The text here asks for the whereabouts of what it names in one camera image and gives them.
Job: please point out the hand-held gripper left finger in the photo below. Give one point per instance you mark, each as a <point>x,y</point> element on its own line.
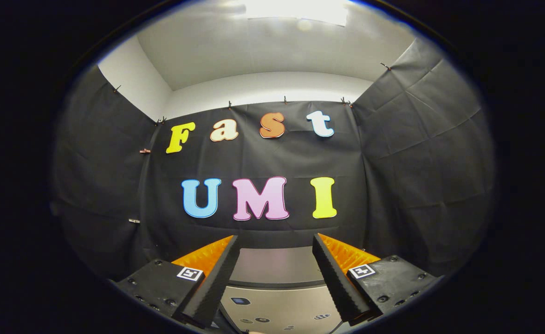
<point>210,285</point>

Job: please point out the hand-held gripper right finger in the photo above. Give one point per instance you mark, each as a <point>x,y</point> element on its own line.
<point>335,280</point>

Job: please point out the beige cabinet with dark top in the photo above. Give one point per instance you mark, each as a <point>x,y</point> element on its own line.
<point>277,266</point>

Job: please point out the black backdrop cloth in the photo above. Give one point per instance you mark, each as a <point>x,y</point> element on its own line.
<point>277,157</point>

